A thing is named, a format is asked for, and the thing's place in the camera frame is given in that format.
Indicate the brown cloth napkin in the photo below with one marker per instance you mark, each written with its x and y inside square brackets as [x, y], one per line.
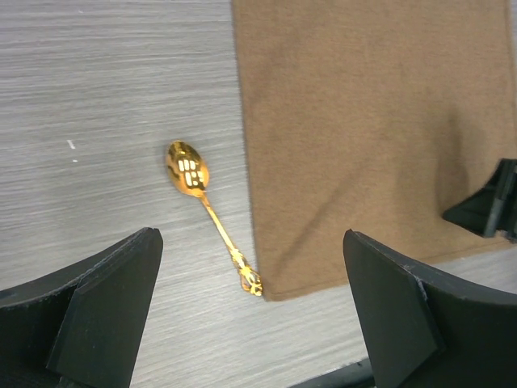
[373, 116]

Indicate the gold spoon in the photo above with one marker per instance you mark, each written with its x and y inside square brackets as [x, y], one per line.
[189, 173]

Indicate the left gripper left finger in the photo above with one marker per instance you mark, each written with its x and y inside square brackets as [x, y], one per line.
[81, 326]

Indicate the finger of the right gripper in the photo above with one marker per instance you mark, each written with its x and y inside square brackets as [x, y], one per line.
[492, 208]

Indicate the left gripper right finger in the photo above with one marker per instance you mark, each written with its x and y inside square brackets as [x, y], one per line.
[424, 327]

